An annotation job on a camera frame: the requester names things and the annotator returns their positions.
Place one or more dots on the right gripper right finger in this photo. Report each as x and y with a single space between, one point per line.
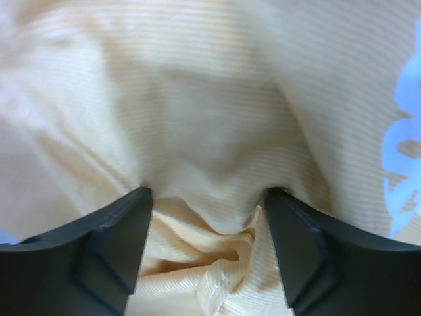
329 267

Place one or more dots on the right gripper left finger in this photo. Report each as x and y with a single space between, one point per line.
87 267

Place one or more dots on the orange pillowcase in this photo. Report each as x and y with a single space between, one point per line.
210 103

